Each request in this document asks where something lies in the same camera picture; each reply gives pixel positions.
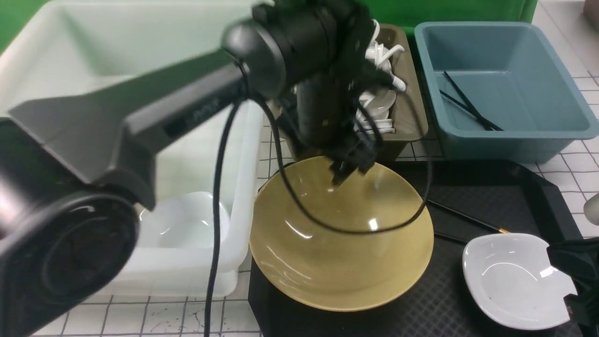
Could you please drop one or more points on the black chopstick plain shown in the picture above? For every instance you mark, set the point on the black chopstick plain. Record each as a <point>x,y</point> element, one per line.
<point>450,238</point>

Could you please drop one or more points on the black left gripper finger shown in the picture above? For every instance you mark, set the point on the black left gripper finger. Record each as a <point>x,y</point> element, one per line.
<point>342,168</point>

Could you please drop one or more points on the yellow noodle bowl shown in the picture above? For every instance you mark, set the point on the yellow noodle bowl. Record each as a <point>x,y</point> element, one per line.
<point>335,271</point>

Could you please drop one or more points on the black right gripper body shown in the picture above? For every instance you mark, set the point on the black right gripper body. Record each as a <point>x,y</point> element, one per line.
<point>578,259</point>

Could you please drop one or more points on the white soup spoon long handle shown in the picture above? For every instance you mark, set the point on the white soup spoon long handle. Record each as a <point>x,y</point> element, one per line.
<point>379,54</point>

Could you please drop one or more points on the blue plastic chopstick bin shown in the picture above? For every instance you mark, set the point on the blue plastic chopstick bin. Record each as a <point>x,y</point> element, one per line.
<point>514,77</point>

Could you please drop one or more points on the large translucent white plastic bin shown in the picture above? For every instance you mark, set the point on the large translucent white plastic bin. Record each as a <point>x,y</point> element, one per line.
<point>69,47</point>

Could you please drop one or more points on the black chopstick in blue bin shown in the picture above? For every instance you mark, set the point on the black chopstick in blue bin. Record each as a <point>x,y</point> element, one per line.
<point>466,101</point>

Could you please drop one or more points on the white square dish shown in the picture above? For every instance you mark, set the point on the white square dish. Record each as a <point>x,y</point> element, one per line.
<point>513,282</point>
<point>185,221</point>

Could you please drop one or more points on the olive green spoon bin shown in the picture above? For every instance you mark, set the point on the olive green spoon bin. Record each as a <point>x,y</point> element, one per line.
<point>399,113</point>

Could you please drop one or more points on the black chopstick with gold tip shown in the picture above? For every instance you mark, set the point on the black chopstick with gold tip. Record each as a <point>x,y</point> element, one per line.
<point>468,218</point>

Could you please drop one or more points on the white square dish in bin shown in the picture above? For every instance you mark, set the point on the white square dish in bin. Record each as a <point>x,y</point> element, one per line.
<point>185,221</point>

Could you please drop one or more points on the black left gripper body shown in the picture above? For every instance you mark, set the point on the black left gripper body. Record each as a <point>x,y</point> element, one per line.
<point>321,117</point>

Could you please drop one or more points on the black plastic serving tray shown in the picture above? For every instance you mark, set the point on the black plastic serving tray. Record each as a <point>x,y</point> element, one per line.
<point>502,193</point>

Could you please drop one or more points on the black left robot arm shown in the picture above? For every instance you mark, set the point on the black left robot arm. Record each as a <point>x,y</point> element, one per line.
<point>74,167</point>

